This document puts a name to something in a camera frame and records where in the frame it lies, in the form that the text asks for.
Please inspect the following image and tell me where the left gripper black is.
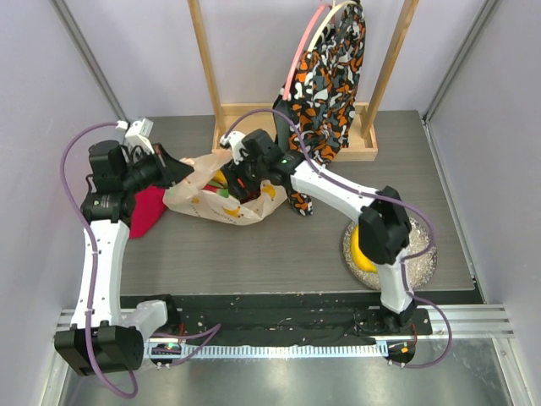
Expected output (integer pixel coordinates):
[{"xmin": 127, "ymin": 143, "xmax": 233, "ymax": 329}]
[{"xmin": 120, "ymin": 143, "xmax": 193, "ymax": 195}]

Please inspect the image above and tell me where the banana print plastic bag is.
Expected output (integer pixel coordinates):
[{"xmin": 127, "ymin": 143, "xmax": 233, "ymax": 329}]
[{"xmin": 163, "ymin": 150, "xmax": 287, "ymax": 226}]

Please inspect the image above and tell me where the fake yellow banana bunch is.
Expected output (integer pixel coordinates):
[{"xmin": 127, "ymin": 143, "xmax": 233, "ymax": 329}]
[{"xmin": 348, "ymin": 225, "xmax": 377, "ymax": 273}]

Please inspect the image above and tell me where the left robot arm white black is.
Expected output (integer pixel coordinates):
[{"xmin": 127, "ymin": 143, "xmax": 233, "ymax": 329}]
[{"xmin": 54, "ymin": 140, "xmax": 193, "ymax": 376}]

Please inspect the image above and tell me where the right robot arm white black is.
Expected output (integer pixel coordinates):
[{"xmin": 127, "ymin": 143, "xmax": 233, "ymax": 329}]
[{"xmin": 219, "ymin": 129, "xmax": 415, "ymax": 334}]

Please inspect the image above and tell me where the fake yellow lemon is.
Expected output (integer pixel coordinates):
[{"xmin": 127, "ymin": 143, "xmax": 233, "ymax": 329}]
[{"xmin": 210, "ymin": 170, "xmax": 228, "ymax": 189}]

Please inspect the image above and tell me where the fake red dragon fruit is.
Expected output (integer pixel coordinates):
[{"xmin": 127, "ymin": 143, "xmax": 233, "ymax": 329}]
[{"xmin": 203, "ymin": 182, "xmax": 229, "ymax": 198}]

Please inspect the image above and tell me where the red cloth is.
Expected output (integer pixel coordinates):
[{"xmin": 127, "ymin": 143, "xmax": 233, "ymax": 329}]
[{"xmin": 129, "ymin": 186, "xmax": 167, "ymax": 239}]

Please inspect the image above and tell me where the wooden clothes rack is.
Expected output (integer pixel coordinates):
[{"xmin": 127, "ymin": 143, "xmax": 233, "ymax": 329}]
[{"xmin": 187, "ymin": 0, "xmax": 419, "ymax": 162}]

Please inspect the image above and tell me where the orange camouflage garment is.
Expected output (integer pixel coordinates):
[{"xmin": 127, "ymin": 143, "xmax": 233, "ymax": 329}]
[{"xmin": 287, "ymin": 3, "xmax": 367, "ymax": 217}]

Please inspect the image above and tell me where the pink clothes hanger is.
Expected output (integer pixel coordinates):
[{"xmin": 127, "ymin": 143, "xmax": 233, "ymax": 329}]
[{"xmin": 281, "ymin": 3, "xmax": 331, "ymax": 101}]

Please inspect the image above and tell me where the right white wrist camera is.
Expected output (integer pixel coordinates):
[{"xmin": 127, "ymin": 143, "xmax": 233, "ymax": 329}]
[{"xmin": 219, "ymin": 130, "xmax": 246, "ymax": 165}]

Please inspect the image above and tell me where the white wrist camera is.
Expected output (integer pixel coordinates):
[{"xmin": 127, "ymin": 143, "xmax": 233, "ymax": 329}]
[
  {"xmin": 219, "ymin": 130, "xmax": 246, "ymax": 165},
  {"xmin": 116, "ymin": 118, "xmax": 155, "ymax": 154}
]

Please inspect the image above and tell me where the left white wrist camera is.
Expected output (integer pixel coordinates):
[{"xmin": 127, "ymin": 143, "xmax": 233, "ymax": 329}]
[{"xmin": 116, "ymin": 118, "xmax": 155, "ymax": 154}]

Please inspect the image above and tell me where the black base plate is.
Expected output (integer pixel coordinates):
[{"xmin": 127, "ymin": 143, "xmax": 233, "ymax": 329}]
[{"xmin": 120, "ymin": 291, "xmax": 434, "ymax": 346}]

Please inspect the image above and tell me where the white cable duct strip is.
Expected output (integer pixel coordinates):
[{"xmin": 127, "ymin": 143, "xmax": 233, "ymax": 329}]
[{"xmin": 144, "ymin": 341, "xmax": 388, "ymax": 363}]

